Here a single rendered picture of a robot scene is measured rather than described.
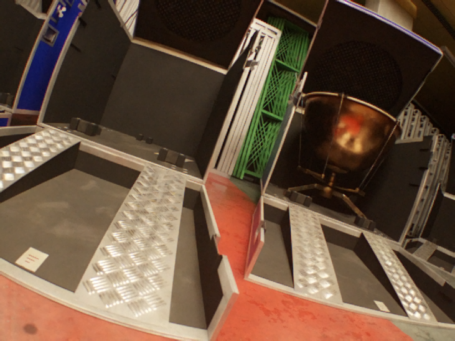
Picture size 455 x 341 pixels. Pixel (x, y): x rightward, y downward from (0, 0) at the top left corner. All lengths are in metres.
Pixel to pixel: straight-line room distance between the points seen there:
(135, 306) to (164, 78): 1.89
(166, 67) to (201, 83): 0.33
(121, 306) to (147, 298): 0.06
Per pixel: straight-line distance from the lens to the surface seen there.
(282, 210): 1.54
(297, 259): 1.02
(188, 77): 2.18
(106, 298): 0.53
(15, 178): 0.85
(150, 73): 2.20
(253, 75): 3.34
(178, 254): 0.77
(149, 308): 0.53
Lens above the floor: 0.36
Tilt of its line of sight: 5 degrees down
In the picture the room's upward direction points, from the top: 20 degrees clockwise
